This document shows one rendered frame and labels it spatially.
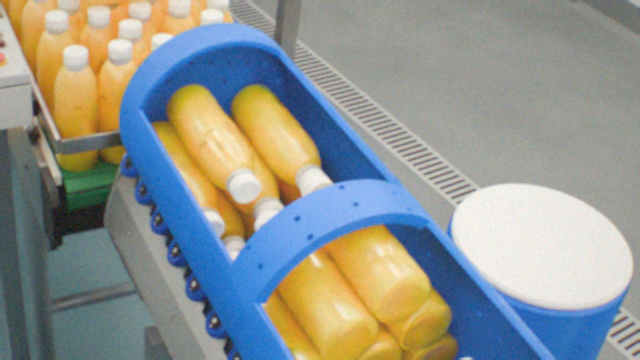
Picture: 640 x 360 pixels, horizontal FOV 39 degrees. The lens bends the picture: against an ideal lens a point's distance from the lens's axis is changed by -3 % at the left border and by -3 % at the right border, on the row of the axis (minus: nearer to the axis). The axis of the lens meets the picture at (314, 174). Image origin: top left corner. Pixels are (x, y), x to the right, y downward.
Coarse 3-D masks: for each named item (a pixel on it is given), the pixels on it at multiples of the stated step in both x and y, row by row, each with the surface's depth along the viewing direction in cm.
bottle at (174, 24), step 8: (168, 8) 164; (168, 16) 164; (176, 16) 163; (184, 16) 163; (168, 24) 163; (176, 24) 163; (184, 24) 163; (192, 24) 165; (160, 32) 165; (168, 32) 164; (176, 32) 163
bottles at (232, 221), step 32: (160, 128) 131; (192, 160) 127; (256, 160) 129; (192, 192) 122; (224, 192) 129; (288, 192) 132; (224, 224) 127; (288, 320) 104; (384, 352) 104; (416, 352) 108; (448, 352) 111
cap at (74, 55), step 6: (66, 48) 144; (72, 48) 145; (78, 48) 145; (84, 48) 145; (66, 54) 143; (72, 54) 143; (78, 54) 143; (84, 54) 144; (66, 60) 144; (72, 60) 143; (78, 60) 143; (84, 60) 144
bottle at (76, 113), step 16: (64, 64) 144; (64, 80) 145; (80, 80) 145; (64, 96) 145; (80, 96) 146; (96, 96) 148; (64, 112) 147; (80, 112) 147; (96, 112) 150; (64, 128) 149; (80, 128) 149; (96, 128) 152; (64, 160) 153; (80, 160) 153; (96, 160) 156
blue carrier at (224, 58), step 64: (192, 64) 134; (256, 64) 140; (128, 128) 131; (320, 128) 138; (320, 192) 104; (384, 192) 106; (192, 256) 114; (256, 256) 102; (448, 256) 111; (256, 320) 100; (512, 320) 95
